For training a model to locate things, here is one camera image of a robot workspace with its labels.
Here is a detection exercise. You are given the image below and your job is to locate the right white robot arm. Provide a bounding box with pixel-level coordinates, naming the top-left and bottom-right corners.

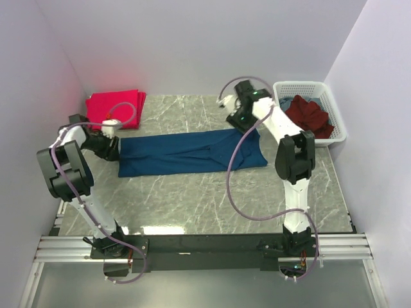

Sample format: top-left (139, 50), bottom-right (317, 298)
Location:
top-left (218, 76), bottom-right (318, 256)

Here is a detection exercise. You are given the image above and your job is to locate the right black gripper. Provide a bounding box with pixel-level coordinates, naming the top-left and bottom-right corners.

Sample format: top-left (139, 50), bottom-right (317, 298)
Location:
top-left (227, 103), bottom-right (259, 137)

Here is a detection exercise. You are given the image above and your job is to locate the dark red t shirt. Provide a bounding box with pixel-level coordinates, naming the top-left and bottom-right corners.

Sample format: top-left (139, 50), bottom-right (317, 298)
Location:
top-left (285, 95), bottom-right (334, 139)

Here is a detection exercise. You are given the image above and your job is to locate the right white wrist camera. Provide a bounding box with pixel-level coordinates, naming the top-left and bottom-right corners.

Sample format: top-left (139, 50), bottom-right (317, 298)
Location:
top-left (217, 95), bottom-right (238, 114)

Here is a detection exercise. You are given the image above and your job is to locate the white plastic laundry basket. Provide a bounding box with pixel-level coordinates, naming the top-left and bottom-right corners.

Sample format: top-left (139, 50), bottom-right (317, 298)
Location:
top-left (273, 81), bottom-right (347, 147)

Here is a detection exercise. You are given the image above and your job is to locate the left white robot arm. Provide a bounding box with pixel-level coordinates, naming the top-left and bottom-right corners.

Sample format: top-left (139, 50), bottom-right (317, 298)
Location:
top-left (37, 114), bottom-right (128, 258)

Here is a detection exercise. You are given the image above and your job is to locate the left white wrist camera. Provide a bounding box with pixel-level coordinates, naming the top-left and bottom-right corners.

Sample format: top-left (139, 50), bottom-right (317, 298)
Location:
top-left (101, 119), bottom-right (123, 139)

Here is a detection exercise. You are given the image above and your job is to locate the blue polo t shirt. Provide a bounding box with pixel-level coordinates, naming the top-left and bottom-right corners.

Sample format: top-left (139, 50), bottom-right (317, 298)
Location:
top-left (117, 127), bottom-right (269, 178)

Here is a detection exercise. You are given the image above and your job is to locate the grey blue t shirt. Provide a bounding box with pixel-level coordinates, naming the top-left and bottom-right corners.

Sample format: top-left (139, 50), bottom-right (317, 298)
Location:
top-left (279, 96), bottom-right (324, 112)

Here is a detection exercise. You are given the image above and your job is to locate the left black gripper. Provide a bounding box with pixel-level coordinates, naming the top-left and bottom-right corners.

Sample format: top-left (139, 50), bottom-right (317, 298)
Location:
top-left (80, 130), bottom-right (121, 161)

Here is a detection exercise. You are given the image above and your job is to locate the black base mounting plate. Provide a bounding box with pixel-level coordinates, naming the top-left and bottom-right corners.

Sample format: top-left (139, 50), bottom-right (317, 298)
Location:
top-left (89, 234), bottom-right (322, 274)

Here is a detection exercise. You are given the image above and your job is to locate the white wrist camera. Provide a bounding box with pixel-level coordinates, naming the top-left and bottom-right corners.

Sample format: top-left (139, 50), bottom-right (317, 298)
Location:
top-left (101, 119), bottom-right (123, 139)
top-left (217, 95), bottom-right (238, 114)

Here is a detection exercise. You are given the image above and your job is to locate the folded red t shirt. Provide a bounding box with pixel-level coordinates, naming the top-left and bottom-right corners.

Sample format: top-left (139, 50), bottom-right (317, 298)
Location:
top-left (85, 90), bottom-right (146, 130)

